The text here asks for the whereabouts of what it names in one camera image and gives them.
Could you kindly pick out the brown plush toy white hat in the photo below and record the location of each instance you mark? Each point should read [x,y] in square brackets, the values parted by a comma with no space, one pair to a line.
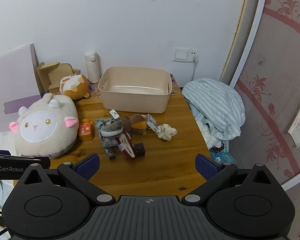
[135,126]

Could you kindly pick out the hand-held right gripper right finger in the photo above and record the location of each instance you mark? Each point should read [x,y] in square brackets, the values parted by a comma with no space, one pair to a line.
[206,166]

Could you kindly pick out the white sheep plush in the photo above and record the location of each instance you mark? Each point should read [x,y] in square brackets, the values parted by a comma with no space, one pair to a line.
[40,127]

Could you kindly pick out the blue striped blanket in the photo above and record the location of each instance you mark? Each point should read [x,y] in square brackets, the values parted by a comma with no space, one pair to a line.
[215,102]

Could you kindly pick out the purple small item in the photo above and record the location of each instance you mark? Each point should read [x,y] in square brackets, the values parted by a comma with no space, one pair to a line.
[92,86]

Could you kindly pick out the orange white hamster plush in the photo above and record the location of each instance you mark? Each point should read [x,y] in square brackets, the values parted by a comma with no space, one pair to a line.
[75,87]

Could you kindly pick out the white thermos bottle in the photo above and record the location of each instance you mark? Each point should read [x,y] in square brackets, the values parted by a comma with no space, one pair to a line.
[92,67]

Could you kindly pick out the black box star label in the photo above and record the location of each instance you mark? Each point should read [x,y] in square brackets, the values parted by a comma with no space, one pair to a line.
[111,154]

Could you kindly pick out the beige plastic container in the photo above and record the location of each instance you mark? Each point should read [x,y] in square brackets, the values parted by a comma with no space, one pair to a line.
[135,100]

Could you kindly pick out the white fluffy cloth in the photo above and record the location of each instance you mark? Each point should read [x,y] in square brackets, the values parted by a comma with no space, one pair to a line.
[210,135]

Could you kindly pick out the red white hair clip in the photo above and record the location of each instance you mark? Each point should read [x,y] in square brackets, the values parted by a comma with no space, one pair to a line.
[126,146]

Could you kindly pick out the pink board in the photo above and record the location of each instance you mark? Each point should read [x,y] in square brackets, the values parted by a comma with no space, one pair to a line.
[12,85]

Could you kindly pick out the orange toy box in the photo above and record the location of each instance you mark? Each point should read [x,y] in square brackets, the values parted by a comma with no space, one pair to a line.
[85,130]

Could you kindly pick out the cream hair scrunchie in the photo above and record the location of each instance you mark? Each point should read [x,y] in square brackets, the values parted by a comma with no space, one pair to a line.
[166,132]

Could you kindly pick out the floral patterned wardrobe door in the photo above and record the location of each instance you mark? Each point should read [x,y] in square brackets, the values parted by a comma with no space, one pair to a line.
[272,80]

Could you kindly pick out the blue plastic bag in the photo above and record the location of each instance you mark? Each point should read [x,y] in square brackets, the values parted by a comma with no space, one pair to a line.
[222,156]

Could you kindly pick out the white wall switch socket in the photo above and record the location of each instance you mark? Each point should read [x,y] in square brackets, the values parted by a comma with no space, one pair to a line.
[183,54]

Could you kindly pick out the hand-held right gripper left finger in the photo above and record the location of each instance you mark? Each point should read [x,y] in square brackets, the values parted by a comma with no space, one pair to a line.
[87,166]

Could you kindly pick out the dark brown block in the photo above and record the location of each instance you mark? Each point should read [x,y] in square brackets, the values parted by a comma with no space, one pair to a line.
[139,150]

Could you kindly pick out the wooden stand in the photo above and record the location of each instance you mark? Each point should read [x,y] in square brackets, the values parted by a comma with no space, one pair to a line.
[53,73]

